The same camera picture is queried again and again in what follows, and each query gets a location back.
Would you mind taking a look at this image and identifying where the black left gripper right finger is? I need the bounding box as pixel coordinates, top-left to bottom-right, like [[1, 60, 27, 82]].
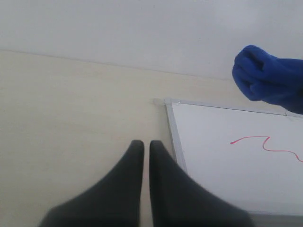
[[149, 140, 255, 227]]

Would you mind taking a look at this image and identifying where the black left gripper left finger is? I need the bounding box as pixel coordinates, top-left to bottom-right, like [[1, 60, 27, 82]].
[[40, 140, 144, 227]]

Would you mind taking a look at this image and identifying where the white aluminium-framed whiteboard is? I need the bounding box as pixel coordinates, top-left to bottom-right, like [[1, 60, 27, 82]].
[[154, 98, 303, 216]]

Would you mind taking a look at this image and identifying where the blue cloth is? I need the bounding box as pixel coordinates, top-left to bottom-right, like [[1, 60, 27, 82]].
[[232, 45, 303, 114]]

